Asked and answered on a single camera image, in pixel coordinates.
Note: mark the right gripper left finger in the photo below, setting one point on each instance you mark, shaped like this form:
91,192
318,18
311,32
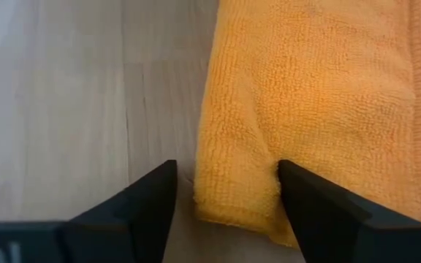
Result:
137,215

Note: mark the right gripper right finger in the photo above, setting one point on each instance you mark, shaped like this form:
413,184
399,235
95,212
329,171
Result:
324,219

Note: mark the orange microfiber towel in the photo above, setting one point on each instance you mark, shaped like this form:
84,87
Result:
324,109

